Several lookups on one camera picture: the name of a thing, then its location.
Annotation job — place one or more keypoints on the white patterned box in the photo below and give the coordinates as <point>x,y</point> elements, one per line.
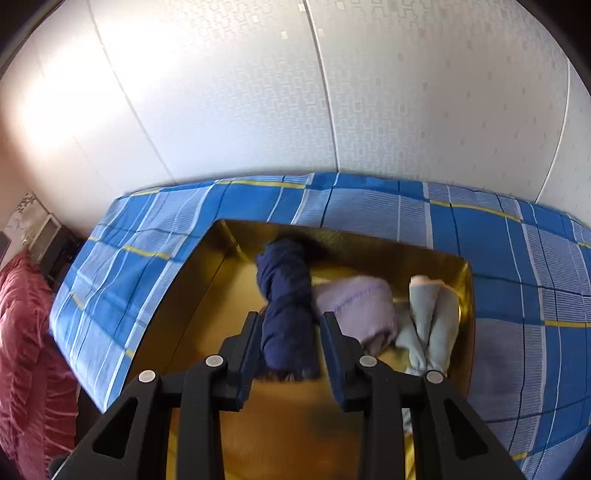
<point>27,221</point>

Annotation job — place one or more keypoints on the lavender towel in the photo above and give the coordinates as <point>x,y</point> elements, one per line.
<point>355,309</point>

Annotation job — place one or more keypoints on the black furniture piece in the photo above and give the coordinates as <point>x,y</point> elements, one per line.
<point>62,254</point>

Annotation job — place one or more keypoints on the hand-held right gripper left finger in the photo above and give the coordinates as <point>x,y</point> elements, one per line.
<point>251,350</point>

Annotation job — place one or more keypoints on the golden tin box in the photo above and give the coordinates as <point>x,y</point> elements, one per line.
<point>217,295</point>

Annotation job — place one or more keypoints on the blue plaid cloth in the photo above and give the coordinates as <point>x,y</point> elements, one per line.
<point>508,277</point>

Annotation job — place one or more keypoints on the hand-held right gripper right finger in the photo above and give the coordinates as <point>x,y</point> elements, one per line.
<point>333,360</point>

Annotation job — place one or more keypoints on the navy cloth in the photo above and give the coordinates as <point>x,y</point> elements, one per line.
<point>286,295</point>

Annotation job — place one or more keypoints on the light blue socks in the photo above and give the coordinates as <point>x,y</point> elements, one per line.
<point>425,332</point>

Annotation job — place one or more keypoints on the red quilt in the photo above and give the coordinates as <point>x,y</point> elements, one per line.
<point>32,346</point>

